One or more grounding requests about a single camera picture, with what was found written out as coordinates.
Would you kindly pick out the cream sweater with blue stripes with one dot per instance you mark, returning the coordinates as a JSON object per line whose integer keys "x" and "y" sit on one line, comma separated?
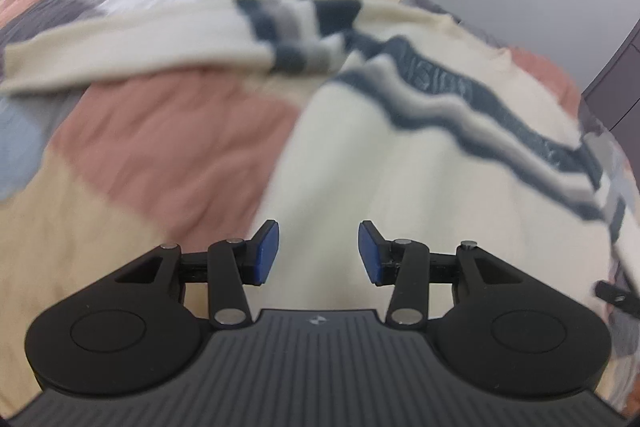
{"x": 400, "y": 187}

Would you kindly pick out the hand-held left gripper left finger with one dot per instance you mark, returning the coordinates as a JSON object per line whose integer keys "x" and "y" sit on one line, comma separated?
{"x": 265, "y": 252}

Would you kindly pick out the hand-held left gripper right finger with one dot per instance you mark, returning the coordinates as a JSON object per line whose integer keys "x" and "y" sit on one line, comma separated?
{"x": 371, "y": 254}

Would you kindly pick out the patchwork quilt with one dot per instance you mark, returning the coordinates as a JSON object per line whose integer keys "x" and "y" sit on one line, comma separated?
{"x": 175, "y": 132}

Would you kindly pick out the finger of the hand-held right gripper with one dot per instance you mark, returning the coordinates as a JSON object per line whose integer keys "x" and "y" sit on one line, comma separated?
{"x": 609, "y": 292}

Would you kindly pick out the dark wooden wardrobe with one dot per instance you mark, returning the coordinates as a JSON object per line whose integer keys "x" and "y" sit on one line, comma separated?
{"x": 615, "y": 92}

